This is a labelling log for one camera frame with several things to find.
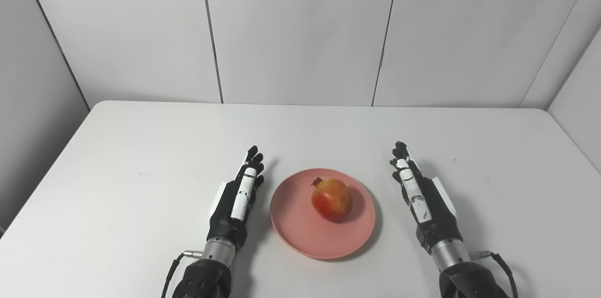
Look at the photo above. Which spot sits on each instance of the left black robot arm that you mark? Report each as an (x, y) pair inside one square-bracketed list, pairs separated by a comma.
[(209, 274)]

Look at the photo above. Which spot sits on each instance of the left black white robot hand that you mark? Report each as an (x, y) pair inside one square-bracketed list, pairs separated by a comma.
[(225, 223)]

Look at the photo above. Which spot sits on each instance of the red pomegranate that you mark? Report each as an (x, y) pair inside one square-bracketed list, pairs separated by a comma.
[(332, 199)]

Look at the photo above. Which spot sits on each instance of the pink round plate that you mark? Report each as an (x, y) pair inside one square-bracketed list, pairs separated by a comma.
[(296, 227)]

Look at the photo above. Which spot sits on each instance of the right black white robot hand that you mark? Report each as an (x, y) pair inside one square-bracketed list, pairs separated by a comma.
[(439, 213)]

